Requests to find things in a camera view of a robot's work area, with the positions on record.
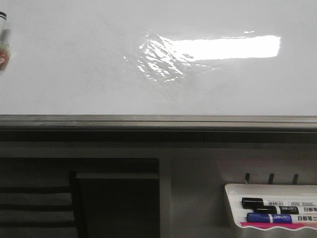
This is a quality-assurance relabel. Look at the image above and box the white plastic marker tray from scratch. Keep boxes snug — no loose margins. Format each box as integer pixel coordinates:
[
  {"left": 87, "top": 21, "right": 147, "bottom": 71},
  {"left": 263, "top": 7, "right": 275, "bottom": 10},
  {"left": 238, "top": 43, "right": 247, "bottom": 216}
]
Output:
[{"left": 225, "top": 183, "right": 317, "bottom": 238}]

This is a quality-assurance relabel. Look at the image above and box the middle black wall hook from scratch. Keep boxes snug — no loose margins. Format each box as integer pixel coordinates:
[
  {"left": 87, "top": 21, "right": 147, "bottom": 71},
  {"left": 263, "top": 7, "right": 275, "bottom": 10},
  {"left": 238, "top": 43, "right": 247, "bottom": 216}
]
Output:
[{"left": 268, "top": 174, "right": 274, "bottom": 184}]

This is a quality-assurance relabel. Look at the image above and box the black wall hook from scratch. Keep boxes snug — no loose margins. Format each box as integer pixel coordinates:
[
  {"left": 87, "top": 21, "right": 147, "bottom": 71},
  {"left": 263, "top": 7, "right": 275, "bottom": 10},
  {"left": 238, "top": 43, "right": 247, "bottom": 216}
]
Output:
[
  {"left": 268, "top": 174, "right": 274, "bottom": 184},
  {"left": 292, "top": 174, "right": 299, "bottom": 185},
  {"left": 244, "top": 173, "right": 250, "bottom": 184}
]

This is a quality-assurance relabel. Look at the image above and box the white whiteboard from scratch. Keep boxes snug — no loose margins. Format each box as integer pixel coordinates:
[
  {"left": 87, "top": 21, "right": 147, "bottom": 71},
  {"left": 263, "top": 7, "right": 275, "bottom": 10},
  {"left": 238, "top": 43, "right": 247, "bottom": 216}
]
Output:
[{"left": 0, "top": 0, "right": 317, "bottom": 116}]

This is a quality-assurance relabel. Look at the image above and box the lower black capped marker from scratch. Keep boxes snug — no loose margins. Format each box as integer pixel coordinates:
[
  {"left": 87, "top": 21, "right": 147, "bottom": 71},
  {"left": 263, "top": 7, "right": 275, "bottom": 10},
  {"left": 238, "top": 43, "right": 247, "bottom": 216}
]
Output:
[{"left": 254, "top": 205, "right": 317, "bottom": 215}]

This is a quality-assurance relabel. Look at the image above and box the left black wall hook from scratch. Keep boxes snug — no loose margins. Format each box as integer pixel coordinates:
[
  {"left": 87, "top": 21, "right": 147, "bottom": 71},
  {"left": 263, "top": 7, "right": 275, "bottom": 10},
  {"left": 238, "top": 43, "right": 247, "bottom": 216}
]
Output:
[{"left": 244, "top": 173, "right": 250, "bottom": 184}]

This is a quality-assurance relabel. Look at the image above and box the upper black capped marker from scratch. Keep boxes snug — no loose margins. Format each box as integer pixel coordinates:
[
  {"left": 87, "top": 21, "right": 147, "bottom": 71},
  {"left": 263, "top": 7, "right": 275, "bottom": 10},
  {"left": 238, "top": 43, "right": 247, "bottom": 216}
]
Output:
[{"left": 241, "top": 197, "right": 317, "bottom": 209}]

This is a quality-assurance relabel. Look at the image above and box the black capped marker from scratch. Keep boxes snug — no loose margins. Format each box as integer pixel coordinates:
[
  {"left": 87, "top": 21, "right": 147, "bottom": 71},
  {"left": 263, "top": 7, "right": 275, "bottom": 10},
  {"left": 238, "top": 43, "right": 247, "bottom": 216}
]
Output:
[
  {"left": 241, "top": 197, "right": 317, "bottom": 209},
  {"left": 254, "top": 205, "right": 317, "bottom": 215}
]

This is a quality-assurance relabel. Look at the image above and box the blue capped marker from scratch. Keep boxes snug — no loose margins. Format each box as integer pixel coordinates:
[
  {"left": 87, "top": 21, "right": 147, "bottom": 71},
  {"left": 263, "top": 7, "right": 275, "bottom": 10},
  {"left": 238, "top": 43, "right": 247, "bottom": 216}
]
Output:
[{"left": 246, "top": 213, "right": 317, "bottom": 224}]

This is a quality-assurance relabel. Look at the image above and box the right black wall hook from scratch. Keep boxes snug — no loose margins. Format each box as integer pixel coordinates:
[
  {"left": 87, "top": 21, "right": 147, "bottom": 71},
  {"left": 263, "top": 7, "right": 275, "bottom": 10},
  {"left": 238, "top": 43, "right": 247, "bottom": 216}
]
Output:
[{"left": 292, "top": 174, "right": 299, "bottom": 185}]

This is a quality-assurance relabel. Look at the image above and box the grey whiteboard frame rail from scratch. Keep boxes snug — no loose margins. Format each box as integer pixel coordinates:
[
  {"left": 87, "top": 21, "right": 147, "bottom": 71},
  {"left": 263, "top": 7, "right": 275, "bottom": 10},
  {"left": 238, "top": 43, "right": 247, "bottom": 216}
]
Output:
[{"left": 0, "top": 115, "right": 317, "bottom": 144}]

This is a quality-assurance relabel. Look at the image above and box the pink whiteboard eraser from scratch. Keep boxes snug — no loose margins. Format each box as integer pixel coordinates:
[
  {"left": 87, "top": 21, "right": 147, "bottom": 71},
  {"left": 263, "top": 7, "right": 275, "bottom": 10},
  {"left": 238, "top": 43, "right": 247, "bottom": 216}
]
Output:
[{"left": 240, "top": 222, "right": 317, "bottom": 230}]

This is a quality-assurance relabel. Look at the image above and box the white taped whiteboard marker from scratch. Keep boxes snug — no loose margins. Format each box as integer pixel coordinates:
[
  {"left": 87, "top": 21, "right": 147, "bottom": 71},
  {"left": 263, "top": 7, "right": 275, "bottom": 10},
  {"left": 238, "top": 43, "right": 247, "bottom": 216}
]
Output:
[{"left": 0, "top": 11, "right": 10, "bottom": 71}]

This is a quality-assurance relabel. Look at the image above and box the dark chair back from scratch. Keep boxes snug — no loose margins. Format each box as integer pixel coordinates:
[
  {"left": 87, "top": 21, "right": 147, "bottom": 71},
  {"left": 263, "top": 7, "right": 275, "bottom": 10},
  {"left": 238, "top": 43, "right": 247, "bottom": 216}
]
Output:
[{"left": 0, "top": 171, "right": 89, "bottom": 238}]

